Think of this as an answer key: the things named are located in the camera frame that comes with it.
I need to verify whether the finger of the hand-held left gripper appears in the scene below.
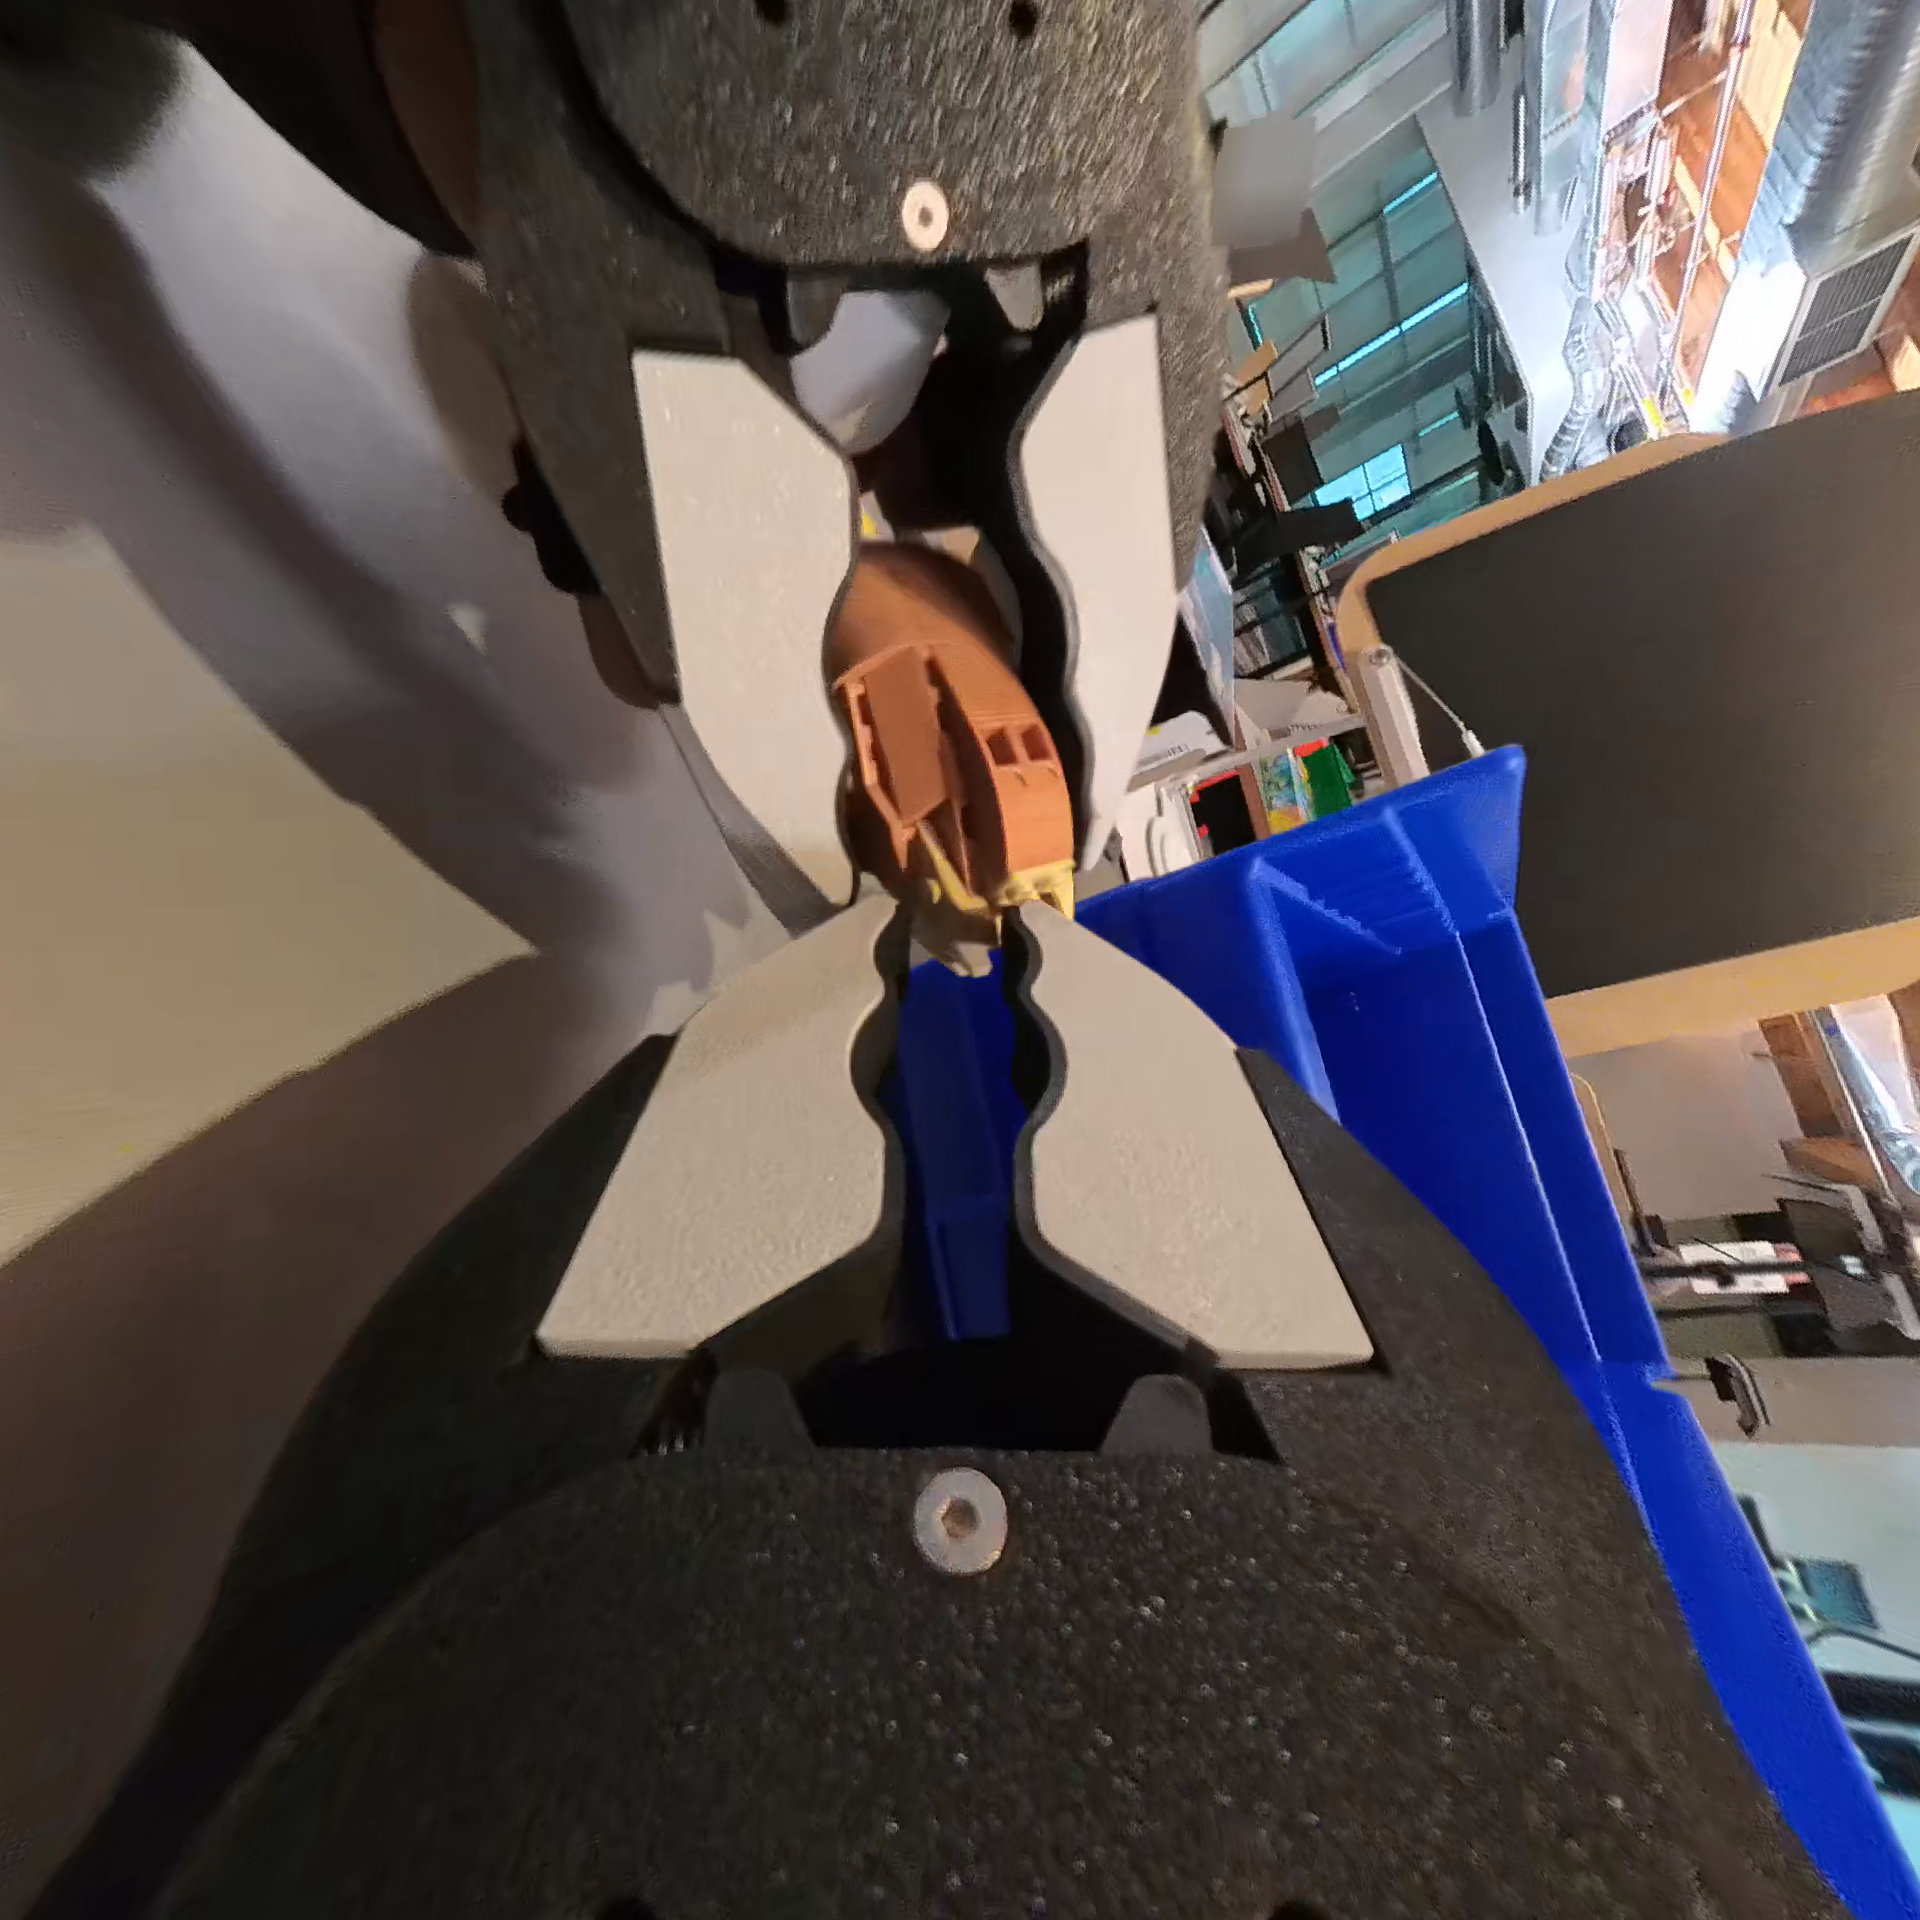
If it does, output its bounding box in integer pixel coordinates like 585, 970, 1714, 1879
632, 346, 874, 931
1017, 305, 1187, 869

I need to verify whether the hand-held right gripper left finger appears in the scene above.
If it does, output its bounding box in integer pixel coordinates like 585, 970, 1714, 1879
538, 896, 914, 1365

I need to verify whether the black panel with wooden rim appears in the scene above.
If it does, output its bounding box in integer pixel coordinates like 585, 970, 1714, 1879
1335, 392, 1920, 1058

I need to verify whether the silver ventilation duct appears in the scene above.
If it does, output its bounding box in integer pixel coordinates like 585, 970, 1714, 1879
1726, 0, 1920, 392

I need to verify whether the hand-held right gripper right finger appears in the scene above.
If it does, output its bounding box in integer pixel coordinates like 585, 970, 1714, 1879
1001, 903, 1377, 1373

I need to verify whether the person's left hand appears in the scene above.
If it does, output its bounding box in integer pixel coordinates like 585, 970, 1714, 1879
577, 591, 681, 711

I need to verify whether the orange and tan toy segment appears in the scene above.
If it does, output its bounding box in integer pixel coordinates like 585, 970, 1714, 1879
823, 539, 1080, 976

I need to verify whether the blue plastic bin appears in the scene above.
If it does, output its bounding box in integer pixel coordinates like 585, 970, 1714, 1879
886, 745, 1920, 1920

